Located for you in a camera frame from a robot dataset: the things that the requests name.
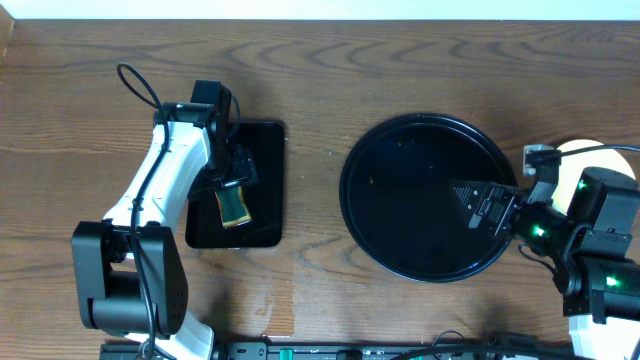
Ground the yellow green sponge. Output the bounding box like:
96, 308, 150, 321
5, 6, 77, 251
216, 187, 252, 229

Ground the yellow plate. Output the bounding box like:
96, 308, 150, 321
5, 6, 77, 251
552, 149, 636, 215

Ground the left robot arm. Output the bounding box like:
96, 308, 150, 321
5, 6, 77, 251
71, 99, 256, 359

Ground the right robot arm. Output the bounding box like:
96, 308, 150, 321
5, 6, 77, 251
449, 167, 639, 359

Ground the black rectangular tray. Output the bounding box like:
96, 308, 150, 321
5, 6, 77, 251
185, 122, 285, 249

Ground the black round tray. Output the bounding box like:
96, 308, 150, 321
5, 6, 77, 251
339, 113, 517, 283

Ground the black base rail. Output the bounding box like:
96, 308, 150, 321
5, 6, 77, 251
99, 340, 596, 360

